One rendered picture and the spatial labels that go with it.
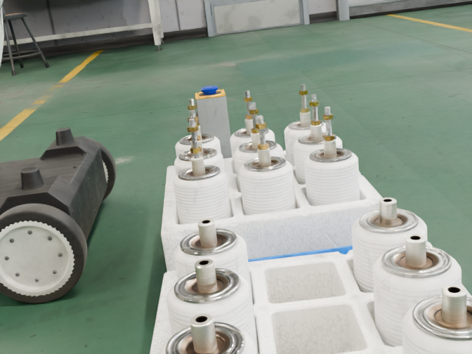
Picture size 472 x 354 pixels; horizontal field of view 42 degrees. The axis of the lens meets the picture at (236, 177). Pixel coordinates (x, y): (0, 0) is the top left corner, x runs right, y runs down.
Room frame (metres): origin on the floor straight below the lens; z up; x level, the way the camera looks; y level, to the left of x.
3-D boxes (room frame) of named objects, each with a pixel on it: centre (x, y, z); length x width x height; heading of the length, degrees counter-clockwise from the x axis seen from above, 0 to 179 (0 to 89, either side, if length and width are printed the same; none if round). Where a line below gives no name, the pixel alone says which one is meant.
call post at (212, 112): (1.45, 0.04, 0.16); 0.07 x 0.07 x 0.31; 2
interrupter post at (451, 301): (0.50, -0.19, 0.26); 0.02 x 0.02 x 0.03
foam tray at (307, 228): (1.16, -0.05, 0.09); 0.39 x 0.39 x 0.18; 2
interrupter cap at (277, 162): (1.05, -0.05, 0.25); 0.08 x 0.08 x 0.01
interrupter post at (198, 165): (1.04, 0.06, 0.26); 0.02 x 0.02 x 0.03
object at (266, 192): (1.05, -0.05, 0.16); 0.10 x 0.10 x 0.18
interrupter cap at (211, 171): (1.04, 0.06, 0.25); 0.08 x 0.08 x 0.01
